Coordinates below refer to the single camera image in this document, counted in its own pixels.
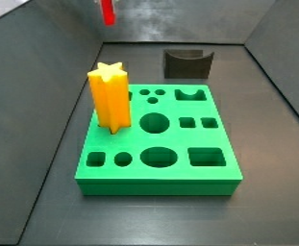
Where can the red double-square block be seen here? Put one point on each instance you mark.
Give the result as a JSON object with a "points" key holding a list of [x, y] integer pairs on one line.
{"points": [[108, 12]]}

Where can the green shape-sorting board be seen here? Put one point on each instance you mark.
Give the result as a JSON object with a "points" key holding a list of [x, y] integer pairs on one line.
{"points": [[173, 152]]}

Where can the yellow star-shaped peg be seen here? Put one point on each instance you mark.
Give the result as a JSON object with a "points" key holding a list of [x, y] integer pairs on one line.
{"points": [[108, 85]]}

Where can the dark grey curved holder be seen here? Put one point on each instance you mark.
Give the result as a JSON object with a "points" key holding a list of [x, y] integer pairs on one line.
{"points": [[185, 64]]}

